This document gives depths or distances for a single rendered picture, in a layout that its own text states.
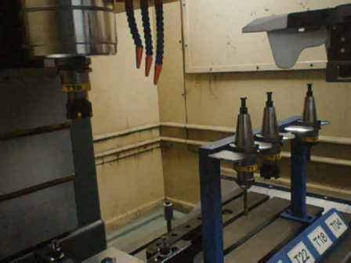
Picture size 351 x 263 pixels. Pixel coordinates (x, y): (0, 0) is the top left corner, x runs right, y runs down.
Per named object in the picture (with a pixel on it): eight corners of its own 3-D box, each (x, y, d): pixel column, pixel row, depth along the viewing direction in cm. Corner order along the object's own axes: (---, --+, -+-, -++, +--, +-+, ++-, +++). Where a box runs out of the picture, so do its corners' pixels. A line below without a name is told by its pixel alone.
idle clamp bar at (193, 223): (215, 236, 110) (214, 215, 108) (159, 279, 90) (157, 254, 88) (201, 232, 113) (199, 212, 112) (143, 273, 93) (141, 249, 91)
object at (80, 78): (85, 89, 70) (83, 72, 69) (95, 90, 66) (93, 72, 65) (58, 91, 67) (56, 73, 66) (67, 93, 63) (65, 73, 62)
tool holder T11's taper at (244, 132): (238, 141, 84) (237, 111, 82) (258, 142, 81) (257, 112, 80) (230, 145, 80) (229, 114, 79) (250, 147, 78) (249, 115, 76)
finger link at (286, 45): (242, 72, 42) (329, 66, 40) (240, 17, 41) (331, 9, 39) (242, 70, 45) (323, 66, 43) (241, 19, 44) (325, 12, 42)
